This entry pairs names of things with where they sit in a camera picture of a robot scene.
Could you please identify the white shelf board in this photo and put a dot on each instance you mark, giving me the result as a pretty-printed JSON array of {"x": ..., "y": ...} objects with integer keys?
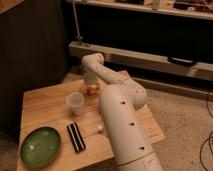
[{"x": 141, "y": 8}]

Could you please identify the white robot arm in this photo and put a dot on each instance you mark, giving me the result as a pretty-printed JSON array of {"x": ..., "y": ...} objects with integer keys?
[{"x": 118, "y": 103}]

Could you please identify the translucent plastic cup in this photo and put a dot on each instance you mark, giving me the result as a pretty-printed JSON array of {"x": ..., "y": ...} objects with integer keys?
[{"x": 75, "y": 101}]

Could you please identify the black case handle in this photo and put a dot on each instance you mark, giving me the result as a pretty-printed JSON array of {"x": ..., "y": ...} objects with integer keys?
[{"x": 181, "y": 62}]

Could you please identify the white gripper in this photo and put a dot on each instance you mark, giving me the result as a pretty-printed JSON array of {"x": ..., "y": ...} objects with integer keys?
[{"x": 90, "y": 78}]

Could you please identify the black striped rectangular block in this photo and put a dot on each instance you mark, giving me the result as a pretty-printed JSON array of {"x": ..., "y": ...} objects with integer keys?
[{"x": 76, "y": 137}]

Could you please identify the metal vertical pole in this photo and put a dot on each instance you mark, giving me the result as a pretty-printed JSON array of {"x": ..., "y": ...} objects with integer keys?
[{"x": 79, "y": 38}]

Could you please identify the small white ball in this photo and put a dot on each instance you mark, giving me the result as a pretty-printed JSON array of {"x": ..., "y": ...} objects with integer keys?
[{"x": 100, "y": 129}]

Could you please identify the green round plate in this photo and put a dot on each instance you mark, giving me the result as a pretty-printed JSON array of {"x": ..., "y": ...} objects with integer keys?
[{"x": 40, "y": 147}]

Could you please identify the long white case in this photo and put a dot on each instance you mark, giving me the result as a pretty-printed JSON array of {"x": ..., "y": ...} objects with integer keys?
[{"x": 140, "y": 60}]

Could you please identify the orange carrot toy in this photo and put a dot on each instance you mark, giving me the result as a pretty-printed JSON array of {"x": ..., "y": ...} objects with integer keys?
[{"x": 93, "y": 90}]

